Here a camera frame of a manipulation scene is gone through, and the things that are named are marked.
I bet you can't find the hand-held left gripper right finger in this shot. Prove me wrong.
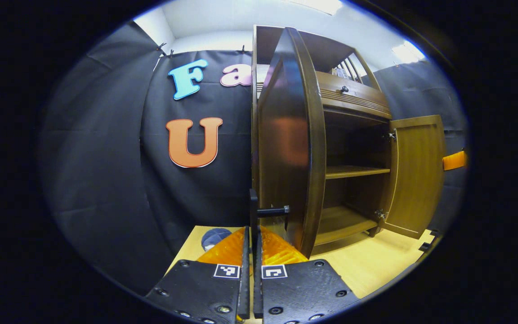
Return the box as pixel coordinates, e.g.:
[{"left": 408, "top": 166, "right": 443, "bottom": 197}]
[{"left": 252, "top": 225, "right": 358, "bottom": 324}]

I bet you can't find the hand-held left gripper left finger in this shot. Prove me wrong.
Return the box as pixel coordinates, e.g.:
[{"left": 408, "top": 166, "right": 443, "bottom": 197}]
[{"left": 144, "top": 226, "right": 250, "bottom": 324}]

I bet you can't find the wooden shoe cabinet door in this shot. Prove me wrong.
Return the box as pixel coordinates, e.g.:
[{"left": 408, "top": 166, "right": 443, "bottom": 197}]
[
  {"left": 257, "top": 27, "right": 327, "bottom": 259},
  {"left": 376, "top": 115, "right": 447, "bottom": 239}
]

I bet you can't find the black door handle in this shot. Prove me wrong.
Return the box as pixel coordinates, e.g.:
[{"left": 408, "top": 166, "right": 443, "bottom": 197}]
[{"left": 249, "top": 189, "right": 290, "bottom": 252}]

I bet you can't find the wooden double-door shoe cabinet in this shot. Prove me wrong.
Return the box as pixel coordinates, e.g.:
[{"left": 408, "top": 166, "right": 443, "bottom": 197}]
[{"left": 251, "top": 25, "right": 447, "bottom": 259}]

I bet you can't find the wooden inner cabinet shelf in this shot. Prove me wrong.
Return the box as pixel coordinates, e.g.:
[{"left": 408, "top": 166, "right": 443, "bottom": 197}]
[{"left": 325, "top": 165, "right": 391, "bottom": 180}]

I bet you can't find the wooden cabinet drawer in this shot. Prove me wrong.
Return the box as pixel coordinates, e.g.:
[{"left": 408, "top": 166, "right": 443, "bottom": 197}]
[{"left": 315, "top": 71, "right": 393, "bottom": 120}]

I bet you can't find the penguin plush toy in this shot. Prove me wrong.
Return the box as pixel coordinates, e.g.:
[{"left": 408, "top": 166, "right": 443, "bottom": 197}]
[{"left": 201, "top": 228, "right": 232, "bottom": 252}]

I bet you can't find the ceiling light panel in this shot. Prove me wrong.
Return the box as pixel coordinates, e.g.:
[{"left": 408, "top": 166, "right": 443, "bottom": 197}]
[{"left": 392, "top": 40, "right": 426, "bottom": 63}]

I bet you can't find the black backdrop cloth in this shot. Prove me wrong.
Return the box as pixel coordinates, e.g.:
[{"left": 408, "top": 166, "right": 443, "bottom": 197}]
[{"left": 39, "top": 22, "right": 469, "bottom": 295}]

